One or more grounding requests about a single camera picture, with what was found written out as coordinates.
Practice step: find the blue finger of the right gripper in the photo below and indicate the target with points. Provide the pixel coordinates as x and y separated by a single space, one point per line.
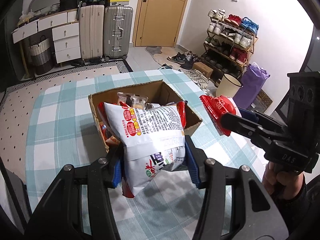
233 123
249 115

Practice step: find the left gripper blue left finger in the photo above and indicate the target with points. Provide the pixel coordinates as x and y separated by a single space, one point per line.
115 166

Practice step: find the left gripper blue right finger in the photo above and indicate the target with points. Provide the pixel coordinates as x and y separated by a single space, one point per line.
194 161

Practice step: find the red white snack pouch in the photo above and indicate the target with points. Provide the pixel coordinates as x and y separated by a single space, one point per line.
216 107

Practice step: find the silver noodle snack bag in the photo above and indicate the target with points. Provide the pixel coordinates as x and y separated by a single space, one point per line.
153 140

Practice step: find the clear cracker pack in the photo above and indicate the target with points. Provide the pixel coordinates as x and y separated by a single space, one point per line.
131 100

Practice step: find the person's right hand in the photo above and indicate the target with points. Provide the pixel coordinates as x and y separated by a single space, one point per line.
292 183

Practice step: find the cream waste bin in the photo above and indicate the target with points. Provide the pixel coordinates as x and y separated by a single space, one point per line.
228 86

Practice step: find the purple bag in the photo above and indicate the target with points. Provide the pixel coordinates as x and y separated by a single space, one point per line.
252 81

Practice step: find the teal white plaid tablecloth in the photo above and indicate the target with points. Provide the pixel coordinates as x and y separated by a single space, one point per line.
62 131

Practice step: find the wooden shoe rack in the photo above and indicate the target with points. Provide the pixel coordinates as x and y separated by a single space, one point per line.
228 48

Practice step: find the SF Express cardboard box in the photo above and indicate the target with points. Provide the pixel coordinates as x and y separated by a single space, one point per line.
160 93

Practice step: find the dotted floor mat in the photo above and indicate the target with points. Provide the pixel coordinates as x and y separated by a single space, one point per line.
18 102

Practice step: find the woven laundry basket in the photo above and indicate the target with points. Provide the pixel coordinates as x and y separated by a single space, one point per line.
41 56

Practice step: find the wooden door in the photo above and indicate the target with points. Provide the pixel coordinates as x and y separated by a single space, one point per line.
158 22

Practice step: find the white drawer desk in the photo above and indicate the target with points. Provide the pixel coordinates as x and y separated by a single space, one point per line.
61 28

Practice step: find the silver aluminium suitcase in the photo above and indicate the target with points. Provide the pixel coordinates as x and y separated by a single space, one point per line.
117 31

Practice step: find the beige hard suitcase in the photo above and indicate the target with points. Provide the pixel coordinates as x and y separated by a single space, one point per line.
91 22

